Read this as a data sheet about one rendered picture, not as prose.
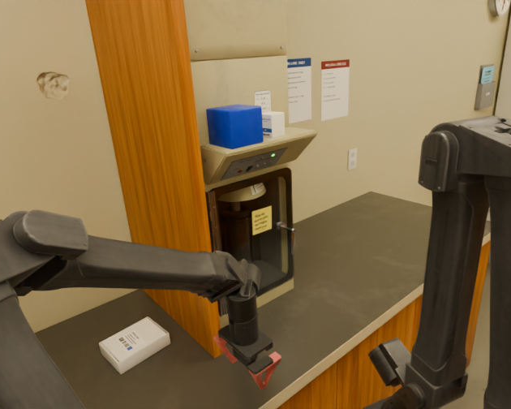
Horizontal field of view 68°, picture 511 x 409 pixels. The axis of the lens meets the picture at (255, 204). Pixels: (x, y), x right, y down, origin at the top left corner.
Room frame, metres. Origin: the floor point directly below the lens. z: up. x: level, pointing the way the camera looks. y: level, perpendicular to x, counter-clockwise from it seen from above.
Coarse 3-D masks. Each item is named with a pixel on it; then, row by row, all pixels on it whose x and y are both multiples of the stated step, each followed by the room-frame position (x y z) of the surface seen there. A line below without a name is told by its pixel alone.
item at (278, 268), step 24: (288, 168) 1.14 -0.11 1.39; (216, 192) 0.97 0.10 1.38; (240, 192) 1.02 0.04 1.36; (264, 192) 1.08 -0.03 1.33; (288, 192) 1.14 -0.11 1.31; (240, 216) 1.02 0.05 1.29; (288, 216) 1.13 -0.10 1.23; (240, 240) 1.01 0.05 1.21; (264, 240) 1.07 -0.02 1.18; (288, 240) 1.13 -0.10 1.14; (264, 264) 1.07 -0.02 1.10; (288, 264) 1.13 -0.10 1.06; (264, 288) 1.06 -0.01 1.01
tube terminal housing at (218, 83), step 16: (192, 64) 0.97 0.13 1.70; (208, 64) 0.99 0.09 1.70; (224, 64) 1.02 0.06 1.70; (240, 64) 1.06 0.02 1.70; (256, 64) 1.09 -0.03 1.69; (272, 64) 1.12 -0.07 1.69; (208, 80) 0.99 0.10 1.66; (224, 80) 1.02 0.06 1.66; (240, 80) 1.05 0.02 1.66; (256, 80) 1.09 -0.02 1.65; (272, 80) 1.12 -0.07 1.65; (208, 96) 0.99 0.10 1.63; (224, 96) 1.02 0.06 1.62; (240, 96) 1.05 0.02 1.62; (272, 96) 1.12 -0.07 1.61; (288, 112) 1.16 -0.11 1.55; (240, 176) 1.04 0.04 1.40; (288, 288) 1.14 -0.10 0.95; (224, 320) 0.97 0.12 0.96
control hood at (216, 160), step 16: (288, 128) 1.13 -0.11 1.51; (208, 144) 0.97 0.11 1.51; (256, 144) 0.93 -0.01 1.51; (272, 144) 0.97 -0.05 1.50; (288, 144) 1.02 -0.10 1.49; (304, 144) 1.08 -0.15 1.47; (208, 160) 0.93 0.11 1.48; (224, 160) 0.88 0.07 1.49; (288, 160) 1.11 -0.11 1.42; (208, 176) 0.94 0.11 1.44
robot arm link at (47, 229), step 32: (32, 224) 0.33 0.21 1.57; (64, 224) 0.36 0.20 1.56; (64, 256) 0.35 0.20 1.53; (96, 256) 0.40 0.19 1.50; (128, 256) 0.44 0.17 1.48; (160, 256) 0.49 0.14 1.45; (192, 256) 0.56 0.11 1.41; (224, 256) 0.62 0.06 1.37; (32, 288) 0.36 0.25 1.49; (128, 288) 0.45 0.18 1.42; (160, 288) 0.50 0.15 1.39; (192, 288) 0.54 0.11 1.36
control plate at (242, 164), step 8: (272, 152) 0.99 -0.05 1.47; (280, 152) 1.02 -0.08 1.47; (240, 160) 0.93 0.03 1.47; (248, 160) 0.95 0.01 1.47; (256, 160) 0.98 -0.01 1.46; (264, 160) 1.01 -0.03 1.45; (272, 160) 1.04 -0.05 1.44; (232, 168) 0.94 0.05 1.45; (240, 168) 0.96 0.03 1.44; (256, 168) 1.02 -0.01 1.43; (224, 176) 0.95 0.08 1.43; (232, 176) 0.98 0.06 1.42
